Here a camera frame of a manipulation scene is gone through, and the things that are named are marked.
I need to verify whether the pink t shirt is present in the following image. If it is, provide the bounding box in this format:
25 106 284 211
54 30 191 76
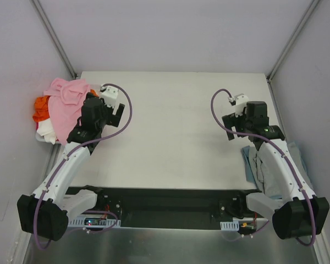
43 78 91 145

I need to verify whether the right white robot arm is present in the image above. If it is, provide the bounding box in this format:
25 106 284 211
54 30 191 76
222 96 329 241

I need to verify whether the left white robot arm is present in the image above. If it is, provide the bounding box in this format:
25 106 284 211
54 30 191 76
17 86 125 241

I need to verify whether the grey folded t shirt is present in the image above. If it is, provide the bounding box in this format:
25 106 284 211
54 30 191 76
250 141 314 197

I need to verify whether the white t shirt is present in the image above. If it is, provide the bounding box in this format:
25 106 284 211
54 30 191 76
36 118 56 135

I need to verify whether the orange t shirt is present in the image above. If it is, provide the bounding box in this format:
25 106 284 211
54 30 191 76
32 96 50 123

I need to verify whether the blue folded t shirt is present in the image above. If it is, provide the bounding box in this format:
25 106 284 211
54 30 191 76
240 140 309 200

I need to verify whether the white plastic bin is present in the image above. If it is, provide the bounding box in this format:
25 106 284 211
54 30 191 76
35 133 59 145

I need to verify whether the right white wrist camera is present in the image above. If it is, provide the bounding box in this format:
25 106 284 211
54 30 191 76
228 93 249 117

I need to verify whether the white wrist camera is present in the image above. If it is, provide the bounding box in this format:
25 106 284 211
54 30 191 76
100 85 119 108
228 93 249 117

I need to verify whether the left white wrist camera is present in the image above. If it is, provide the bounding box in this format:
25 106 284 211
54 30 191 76
100 85 119 108

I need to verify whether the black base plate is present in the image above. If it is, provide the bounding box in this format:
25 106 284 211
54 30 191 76
68 186 267 229

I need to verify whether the right slotted cable duct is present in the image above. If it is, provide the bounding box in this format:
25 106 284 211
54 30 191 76
220 220 239 232

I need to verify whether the slotted cable duct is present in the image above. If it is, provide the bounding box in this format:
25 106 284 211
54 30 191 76
68 216 121 228
220 220 239 232

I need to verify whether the left slotted cable duct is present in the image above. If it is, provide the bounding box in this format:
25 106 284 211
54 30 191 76
68 216 121 228

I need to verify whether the left aluminium corner post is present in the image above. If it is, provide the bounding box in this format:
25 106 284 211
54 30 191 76
30 0 78 79

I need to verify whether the aluminium corner post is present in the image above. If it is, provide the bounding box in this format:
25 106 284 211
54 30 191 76
266 0 322 82
30 0 78 79

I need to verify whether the right aluminium corner post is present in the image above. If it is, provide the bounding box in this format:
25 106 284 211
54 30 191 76
266 0 322 82

